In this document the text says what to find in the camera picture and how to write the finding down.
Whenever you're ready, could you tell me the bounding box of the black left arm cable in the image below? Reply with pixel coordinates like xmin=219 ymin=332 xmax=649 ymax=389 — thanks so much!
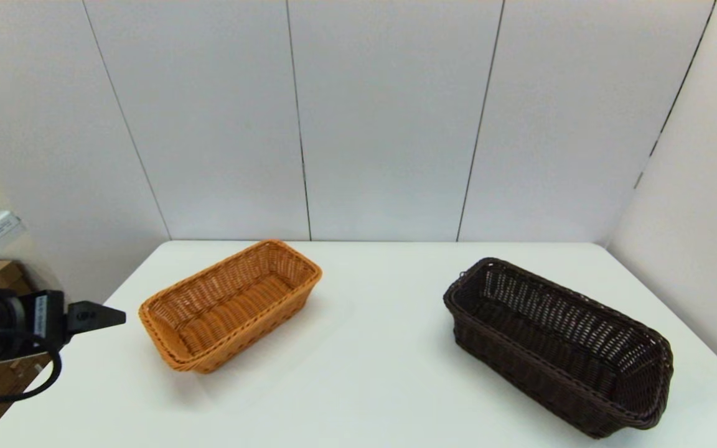
xmin=0 ymin=333 xmax=64 ymax=403

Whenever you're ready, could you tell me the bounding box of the dark brown wicker basket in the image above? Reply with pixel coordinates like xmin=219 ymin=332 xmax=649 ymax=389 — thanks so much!
xmin=443 ymin=257 xmax=674 ymax=439

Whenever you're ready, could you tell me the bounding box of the orange wicker basket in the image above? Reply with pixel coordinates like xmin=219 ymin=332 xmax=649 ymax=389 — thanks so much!
xmin=139 ymin=240 xmax=323 ymax=374

